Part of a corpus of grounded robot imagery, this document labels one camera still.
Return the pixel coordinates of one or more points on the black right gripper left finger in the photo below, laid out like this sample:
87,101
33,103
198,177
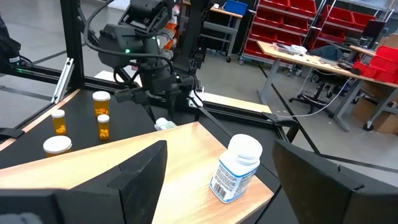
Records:
136,186

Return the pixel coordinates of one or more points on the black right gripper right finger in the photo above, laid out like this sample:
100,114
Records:
326,196

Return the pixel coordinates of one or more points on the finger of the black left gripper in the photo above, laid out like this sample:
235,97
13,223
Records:
149,110
173,109

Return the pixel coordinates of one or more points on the medium amber pill bottle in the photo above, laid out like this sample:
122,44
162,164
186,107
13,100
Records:
101,105

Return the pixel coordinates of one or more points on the small amber pill bottle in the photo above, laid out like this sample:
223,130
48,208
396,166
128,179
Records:
103,127
59,123

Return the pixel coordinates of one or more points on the large amber pill bottle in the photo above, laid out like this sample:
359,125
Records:
57,144

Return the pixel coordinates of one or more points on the black robot arm with label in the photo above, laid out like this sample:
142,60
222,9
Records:
7,46

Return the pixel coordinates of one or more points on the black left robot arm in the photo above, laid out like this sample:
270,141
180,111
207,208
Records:
124,40

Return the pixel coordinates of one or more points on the rack with orange bins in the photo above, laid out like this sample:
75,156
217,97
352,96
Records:
170,43

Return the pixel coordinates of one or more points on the wooden cutting board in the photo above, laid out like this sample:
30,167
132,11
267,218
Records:
186,161

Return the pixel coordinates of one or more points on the grey metal cart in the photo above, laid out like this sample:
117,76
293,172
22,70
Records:
222,28

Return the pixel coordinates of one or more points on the cardboard box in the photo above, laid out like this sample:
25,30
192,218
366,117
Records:
363,109

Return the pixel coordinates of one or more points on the blue plastic bin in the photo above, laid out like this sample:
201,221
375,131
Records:
236,7

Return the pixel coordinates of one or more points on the rack with red bins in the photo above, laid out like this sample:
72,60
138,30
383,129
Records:
273,28
342,21

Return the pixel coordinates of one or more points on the clear plastic containers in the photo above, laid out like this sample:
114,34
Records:
289,48

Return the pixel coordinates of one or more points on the red plastic storage bin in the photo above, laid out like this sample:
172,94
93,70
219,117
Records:
387,53
385,76
368,70

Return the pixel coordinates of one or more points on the wooden workbench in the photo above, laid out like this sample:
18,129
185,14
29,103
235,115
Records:
311,60

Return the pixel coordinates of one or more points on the black edge clamp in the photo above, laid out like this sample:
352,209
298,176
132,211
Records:
11,133

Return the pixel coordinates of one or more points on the black office chair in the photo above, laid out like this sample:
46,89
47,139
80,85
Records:
323,53

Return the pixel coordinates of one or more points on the black monitor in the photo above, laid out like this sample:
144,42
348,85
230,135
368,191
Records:
373,29

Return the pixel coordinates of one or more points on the silver angle bracket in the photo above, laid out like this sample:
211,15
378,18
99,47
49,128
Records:
63,81

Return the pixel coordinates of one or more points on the black corner bracket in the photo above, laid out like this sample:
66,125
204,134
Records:
276,119

